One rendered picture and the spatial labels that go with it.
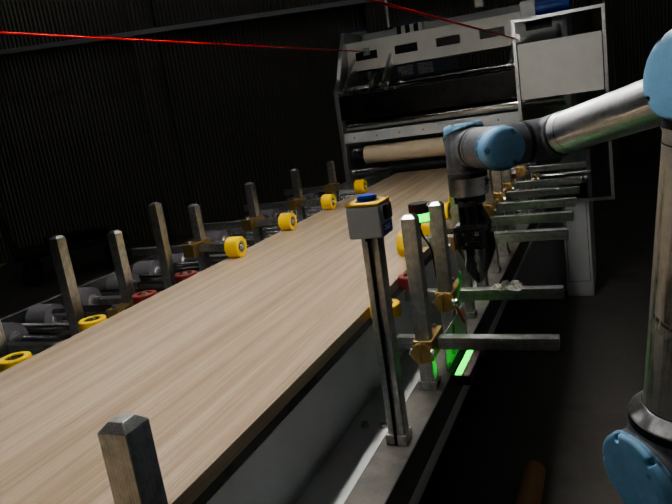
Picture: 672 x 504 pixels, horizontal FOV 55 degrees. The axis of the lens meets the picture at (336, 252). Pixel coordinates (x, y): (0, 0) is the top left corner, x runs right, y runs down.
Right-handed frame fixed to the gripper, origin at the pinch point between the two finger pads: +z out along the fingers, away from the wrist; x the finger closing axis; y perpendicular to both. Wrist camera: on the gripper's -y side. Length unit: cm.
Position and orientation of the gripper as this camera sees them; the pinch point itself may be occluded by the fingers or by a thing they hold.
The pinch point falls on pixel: (479, 276)
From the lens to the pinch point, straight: 160.6
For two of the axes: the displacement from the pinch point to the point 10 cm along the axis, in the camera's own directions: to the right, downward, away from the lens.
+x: 9.1, -0.5, -4.0
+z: 1.5, 9.7, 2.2
